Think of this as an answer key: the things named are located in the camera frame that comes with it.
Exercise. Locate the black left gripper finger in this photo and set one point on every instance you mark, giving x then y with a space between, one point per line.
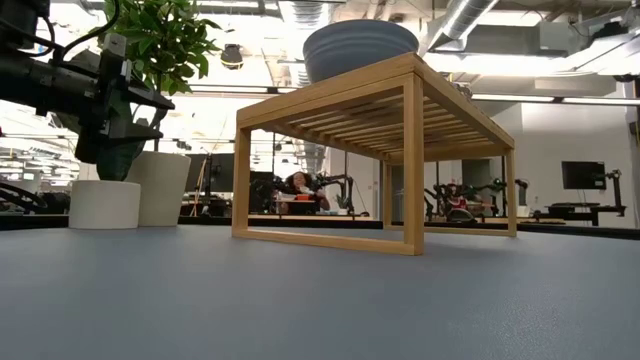
150 100
132 131

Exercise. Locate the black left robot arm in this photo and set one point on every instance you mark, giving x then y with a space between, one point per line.
40 82

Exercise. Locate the wooden slatted shelf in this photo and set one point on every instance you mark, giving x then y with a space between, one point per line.
413 175

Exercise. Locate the large leafy green plant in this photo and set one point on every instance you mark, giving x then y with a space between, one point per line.
160 35

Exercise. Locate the large white plant pot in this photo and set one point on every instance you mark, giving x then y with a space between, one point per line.
162 195

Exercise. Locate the small white plant pot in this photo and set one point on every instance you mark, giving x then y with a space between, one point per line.
102 205

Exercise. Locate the black ceiling dome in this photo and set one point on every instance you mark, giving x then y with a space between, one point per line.
231 56

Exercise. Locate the black background screen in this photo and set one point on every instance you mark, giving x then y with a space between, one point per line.
220 172

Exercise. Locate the person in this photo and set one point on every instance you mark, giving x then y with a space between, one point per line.
457 204
302 182

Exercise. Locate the blue table mat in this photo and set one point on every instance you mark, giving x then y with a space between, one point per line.
450 310

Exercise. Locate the dark background desk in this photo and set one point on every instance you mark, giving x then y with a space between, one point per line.
580 209

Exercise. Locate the ribbed ceiling duct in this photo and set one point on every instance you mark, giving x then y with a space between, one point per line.
300 12

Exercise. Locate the black wall monitor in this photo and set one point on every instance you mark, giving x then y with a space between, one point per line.
583 175

